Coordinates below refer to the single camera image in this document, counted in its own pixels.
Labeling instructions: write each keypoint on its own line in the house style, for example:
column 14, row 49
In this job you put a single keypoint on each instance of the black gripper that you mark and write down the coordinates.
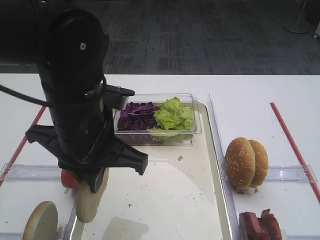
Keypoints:
column 88, row 145

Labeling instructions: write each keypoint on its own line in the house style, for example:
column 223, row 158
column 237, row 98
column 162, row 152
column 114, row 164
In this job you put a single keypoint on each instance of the pale bottom bun half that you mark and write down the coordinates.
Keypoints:
column 87, row 203

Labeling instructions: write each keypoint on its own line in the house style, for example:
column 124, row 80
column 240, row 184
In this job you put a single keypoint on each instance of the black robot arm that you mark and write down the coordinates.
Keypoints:
column 68, row 46

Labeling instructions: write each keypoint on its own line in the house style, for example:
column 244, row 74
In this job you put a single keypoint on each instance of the front tomato slice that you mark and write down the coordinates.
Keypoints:
column 68, row 180

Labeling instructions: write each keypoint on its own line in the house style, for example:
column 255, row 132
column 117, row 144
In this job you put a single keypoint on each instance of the green lettuce leaves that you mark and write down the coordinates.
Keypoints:
column 174, row 119

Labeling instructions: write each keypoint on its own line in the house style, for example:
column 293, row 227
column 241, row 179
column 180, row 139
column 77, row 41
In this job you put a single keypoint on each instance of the left meat patty slice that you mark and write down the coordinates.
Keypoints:
column 250, row 227

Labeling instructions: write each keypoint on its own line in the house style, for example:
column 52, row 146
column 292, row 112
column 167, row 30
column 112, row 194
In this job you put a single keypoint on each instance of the left long clear divider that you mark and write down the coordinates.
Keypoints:
column 69, row 227

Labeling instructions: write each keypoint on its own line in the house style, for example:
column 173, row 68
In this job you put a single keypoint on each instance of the long clear divider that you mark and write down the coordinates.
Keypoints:
column 227, row 189
column 69, row 227

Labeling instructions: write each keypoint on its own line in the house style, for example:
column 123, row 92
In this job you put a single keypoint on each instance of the left bottom bun half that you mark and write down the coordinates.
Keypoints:
column 42, row 223

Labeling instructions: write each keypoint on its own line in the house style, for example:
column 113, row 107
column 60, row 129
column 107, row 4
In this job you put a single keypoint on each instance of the shredded purple cabbage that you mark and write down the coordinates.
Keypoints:
column 134, row 123

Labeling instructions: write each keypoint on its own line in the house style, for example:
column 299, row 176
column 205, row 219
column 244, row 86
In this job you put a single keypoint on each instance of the clear plastic container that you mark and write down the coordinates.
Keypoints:
column 158, row 98

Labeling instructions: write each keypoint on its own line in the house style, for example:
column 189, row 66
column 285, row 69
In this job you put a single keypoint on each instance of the metal baking tray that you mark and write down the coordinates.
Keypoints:
column 179, row 197

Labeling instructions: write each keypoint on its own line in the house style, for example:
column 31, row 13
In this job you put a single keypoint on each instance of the left red tape strip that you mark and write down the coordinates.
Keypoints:
column 15, row 155

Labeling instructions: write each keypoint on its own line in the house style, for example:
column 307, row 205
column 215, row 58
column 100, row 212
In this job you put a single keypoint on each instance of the red tape strip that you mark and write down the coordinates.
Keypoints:
column 295, row 147
column 15, row 155

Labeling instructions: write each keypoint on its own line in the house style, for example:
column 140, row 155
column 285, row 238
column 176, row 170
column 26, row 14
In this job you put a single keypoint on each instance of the front sesame top bun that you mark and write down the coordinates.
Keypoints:
column 240, row 162

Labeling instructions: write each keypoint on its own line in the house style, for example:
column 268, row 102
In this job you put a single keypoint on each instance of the sesame bun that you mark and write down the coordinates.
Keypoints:
column 240, row 162
column 261, row 163

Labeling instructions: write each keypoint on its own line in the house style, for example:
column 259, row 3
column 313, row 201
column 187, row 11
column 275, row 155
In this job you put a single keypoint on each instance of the right long clear divider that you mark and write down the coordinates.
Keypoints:
column 227, row 189

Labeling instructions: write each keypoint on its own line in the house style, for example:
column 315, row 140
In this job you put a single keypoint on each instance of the rear sesame top bun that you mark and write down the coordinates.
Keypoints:
column 261, row 163

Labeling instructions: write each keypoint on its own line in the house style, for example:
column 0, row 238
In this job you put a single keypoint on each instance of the right red tape strip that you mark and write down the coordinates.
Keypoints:
column 295, row 147

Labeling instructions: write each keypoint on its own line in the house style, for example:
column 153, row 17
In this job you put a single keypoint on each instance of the upper left clear rail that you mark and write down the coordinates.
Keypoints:
column 21, row 172

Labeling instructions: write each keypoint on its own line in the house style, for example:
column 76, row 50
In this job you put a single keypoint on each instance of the clear rail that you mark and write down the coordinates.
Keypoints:
column 291, row 174
column 11, row 236
column 21, row 172
column 286, row 236

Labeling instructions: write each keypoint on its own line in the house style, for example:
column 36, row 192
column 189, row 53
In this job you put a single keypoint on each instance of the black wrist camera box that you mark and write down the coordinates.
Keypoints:
column 116, row 97

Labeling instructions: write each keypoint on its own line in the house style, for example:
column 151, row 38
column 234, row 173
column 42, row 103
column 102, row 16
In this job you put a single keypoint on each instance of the lower left clear rail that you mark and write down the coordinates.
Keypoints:
column 11, row 236

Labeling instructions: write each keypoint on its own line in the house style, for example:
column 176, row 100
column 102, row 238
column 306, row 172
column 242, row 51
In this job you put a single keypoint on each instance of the lower right clear rail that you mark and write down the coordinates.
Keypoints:
column 286, row 236

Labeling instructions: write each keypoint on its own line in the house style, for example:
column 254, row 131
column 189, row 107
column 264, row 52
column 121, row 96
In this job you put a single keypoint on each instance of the upper right clear rail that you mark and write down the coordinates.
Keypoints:
column 291, row 174

